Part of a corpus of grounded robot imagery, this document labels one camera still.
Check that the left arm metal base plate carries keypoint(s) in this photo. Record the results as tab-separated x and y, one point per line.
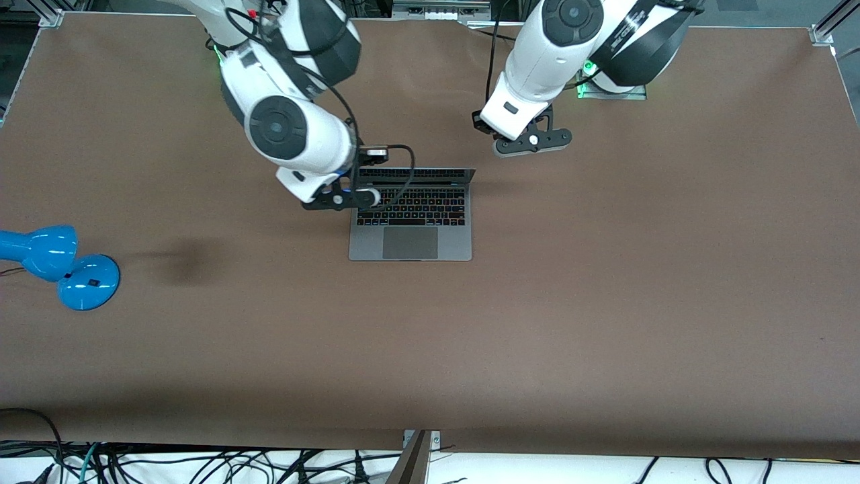
625	95

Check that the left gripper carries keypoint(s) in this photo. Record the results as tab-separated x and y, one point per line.
480	123

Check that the blue desk lamp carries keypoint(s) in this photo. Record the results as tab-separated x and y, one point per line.
87	282

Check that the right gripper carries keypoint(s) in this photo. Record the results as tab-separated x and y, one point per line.
357	161

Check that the grey laptop with black keyboard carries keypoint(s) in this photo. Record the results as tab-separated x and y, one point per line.
430	235

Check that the brown table cover sheet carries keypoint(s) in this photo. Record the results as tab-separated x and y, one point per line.
430	336

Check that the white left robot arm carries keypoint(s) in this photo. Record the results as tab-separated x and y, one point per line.
537	60

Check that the grey power strip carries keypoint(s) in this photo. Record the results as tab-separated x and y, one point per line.
440	10

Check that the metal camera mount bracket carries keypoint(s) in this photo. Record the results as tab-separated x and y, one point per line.
413	464

